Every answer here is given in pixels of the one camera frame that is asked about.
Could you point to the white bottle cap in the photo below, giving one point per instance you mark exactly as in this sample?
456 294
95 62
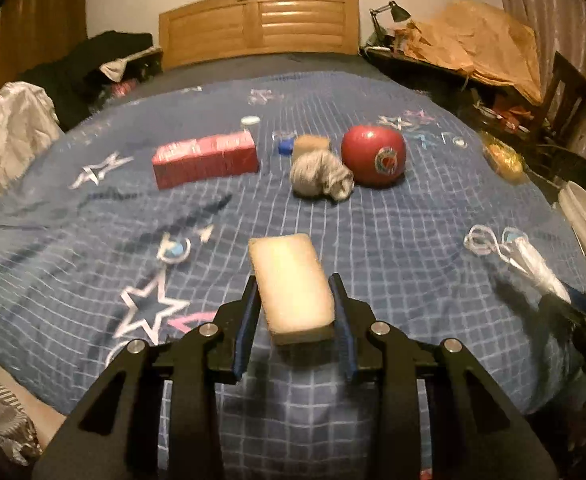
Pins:
249 120

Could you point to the dark wooden chair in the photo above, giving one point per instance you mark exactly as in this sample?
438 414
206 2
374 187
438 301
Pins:
568 90

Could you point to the red apple with sticker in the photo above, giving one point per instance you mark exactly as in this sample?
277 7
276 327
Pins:
373 155

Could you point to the white crumpled cloth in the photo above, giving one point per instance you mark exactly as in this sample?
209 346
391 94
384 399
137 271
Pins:
13 135

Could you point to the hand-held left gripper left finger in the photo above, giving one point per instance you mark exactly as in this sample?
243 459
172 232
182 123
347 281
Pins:
238 330

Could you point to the grey rolled sock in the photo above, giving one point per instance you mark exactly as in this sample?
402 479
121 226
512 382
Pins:
318 175

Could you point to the black clothing pile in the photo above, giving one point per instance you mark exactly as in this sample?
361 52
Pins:
73 75

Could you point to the beige curtain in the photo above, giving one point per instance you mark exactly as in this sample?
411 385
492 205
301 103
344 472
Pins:
563 10

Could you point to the blue checked blanket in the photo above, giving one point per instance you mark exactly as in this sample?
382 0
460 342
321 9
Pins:
398 240

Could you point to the orange cloth pile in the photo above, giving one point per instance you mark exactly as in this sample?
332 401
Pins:
478 40

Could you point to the black desk lamp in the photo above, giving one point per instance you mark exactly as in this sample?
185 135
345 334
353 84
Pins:
395 10

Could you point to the red carton box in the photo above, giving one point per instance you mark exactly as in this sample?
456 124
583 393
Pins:
205 160

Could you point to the brown sponge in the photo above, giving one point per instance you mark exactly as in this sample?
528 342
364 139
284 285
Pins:
312 144

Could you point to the white face mask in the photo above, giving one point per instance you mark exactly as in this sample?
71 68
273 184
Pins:
533 265

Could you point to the small white cloth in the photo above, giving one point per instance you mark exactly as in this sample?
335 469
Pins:
113 67

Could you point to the wooden wardrobe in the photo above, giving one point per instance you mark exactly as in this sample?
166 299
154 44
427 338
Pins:
23 25

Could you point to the wooden headboard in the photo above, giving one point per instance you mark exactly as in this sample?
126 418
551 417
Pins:
258 25

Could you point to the blue bottle cap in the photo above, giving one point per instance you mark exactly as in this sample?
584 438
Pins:
285 146

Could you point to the beige sponge block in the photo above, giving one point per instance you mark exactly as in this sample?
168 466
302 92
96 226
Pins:
290 285

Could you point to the dark cluttered desk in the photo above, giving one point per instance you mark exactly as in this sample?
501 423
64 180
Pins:
448 90

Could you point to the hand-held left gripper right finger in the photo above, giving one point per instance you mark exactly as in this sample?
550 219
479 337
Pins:
350 345

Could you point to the yellow snack packet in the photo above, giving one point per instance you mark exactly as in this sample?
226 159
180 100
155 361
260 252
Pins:
503 160

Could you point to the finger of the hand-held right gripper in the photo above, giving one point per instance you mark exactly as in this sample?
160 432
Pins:
555 307
582 300

